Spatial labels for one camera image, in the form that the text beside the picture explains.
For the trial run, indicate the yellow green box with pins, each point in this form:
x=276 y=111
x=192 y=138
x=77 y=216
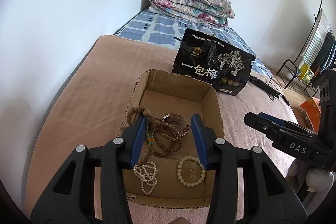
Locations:
x=306 y=73

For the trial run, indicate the black folded tripod stand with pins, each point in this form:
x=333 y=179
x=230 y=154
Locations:
x=263 y=86

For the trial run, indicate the cardboard jewelry box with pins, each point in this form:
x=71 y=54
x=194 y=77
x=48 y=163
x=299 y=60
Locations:
x=166 y=93

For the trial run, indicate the hanging striped clothes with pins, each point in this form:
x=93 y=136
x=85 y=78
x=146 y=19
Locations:
x=318 y=47

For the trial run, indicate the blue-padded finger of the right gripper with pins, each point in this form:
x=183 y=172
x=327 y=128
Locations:
x=272 y=130
x=279 y=121

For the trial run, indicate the black metal clothes rack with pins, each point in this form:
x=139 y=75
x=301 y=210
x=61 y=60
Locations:
x=289 y=70

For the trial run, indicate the brown leather strap watch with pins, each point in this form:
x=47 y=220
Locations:
x=173 y=127

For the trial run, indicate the black snack bag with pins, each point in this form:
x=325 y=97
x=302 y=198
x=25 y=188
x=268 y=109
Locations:
x=206 y=58

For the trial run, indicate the right hand grey glove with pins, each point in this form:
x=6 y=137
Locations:
x=309 y=183

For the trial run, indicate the orange patterned box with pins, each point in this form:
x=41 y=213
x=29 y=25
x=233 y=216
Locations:
x=311 y=111

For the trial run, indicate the folded floral quilt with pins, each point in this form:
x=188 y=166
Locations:
x=212 y=12

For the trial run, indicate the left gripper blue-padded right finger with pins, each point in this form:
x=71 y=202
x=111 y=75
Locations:
x=248 y=187

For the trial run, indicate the blue checked bed sheet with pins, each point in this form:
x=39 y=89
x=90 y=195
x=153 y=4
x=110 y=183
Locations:
x=166 y=31

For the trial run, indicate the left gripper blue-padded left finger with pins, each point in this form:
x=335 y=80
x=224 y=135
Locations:
x=89 y=185

